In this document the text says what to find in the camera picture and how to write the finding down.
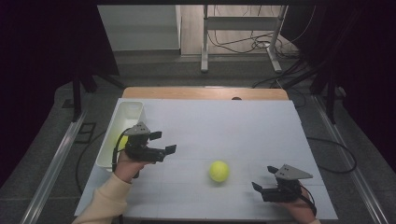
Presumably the white cabinet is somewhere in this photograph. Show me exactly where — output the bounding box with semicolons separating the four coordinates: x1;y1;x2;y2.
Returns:
97;4;182;52

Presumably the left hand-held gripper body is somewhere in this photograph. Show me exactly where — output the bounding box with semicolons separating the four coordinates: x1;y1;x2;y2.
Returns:
123;121;166;163

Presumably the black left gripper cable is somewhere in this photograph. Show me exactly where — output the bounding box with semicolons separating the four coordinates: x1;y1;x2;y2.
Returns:
111;127;132;173

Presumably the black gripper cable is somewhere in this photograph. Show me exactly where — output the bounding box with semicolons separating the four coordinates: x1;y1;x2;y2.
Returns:
111;127;132;173
298;185;318;217

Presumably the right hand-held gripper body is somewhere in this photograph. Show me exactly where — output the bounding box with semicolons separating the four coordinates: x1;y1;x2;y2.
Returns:
262;163;314;203

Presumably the wooden table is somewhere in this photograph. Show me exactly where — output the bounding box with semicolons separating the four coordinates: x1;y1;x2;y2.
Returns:
121;87;290;101

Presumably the person's left hand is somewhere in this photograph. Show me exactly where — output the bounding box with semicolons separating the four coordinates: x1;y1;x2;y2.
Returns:
113;150;148;185

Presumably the person's right hand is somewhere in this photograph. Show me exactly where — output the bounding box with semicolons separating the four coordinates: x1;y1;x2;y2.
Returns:
277;189;317;224

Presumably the black floor cable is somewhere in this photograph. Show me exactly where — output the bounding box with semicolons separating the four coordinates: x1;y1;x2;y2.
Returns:
75;130;107;196
306;136;359;175

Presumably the tangle of black floor cables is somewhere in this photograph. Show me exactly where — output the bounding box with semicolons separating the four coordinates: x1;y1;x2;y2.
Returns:
207;4;317;60

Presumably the black curtain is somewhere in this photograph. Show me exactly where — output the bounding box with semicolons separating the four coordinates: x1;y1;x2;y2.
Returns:
281;0;396;174
0;0;120;189

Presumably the white table mat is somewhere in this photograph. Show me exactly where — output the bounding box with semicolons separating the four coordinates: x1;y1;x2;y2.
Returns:
74;98;339;221

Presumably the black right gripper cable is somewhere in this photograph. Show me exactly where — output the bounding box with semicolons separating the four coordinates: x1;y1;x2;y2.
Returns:
298;185;318;217

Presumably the black stand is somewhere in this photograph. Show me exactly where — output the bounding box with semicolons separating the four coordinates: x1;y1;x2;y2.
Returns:
281;60;347;125
70;68;126;123

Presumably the metal floor rail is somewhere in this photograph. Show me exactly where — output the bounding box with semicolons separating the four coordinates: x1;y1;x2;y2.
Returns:
20;110;89;224
312;94;390;224

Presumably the yellow tennis ball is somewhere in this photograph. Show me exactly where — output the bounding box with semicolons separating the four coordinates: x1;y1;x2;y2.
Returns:
208;160;231;183
116;134;130;151

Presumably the white plastic bin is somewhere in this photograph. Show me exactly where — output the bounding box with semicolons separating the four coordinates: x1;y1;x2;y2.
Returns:
95;101;147;173

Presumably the grey metal desk frame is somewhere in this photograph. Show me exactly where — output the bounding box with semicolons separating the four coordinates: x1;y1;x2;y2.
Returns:
200;4;290;75

